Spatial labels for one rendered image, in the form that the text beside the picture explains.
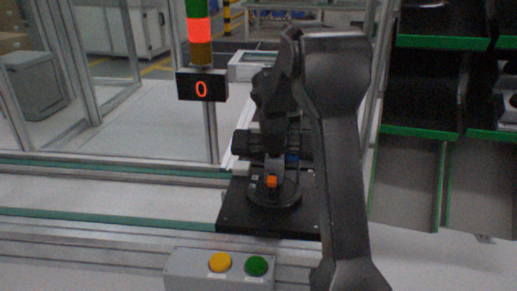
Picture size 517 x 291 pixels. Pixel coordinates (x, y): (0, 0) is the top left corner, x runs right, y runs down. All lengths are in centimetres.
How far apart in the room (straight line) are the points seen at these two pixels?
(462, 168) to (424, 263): 24
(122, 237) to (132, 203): 18
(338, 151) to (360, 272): 12
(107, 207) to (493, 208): 88
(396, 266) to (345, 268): 54
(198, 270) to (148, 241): 14
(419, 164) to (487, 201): 15
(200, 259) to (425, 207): 47
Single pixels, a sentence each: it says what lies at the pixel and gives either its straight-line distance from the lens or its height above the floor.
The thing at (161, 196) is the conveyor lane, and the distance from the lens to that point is 96.
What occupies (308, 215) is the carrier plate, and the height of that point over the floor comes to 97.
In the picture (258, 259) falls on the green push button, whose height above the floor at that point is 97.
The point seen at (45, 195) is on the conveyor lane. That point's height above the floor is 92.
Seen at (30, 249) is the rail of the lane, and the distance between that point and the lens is 94.
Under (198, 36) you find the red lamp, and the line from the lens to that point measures 81.
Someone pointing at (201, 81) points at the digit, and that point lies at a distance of 84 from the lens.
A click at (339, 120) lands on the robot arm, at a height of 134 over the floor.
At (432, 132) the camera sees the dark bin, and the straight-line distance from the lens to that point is 68.
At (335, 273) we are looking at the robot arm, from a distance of 35.
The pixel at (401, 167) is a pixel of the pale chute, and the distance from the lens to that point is 80.
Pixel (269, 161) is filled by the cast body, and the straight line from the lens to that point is 77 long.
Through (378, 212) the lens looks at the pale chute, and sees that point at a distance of 78.
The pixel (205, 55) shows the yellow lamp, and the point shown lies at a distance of 82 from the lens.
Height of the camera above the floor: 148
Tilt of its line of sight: 29 degrees down
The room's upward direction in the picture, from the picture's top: straight up
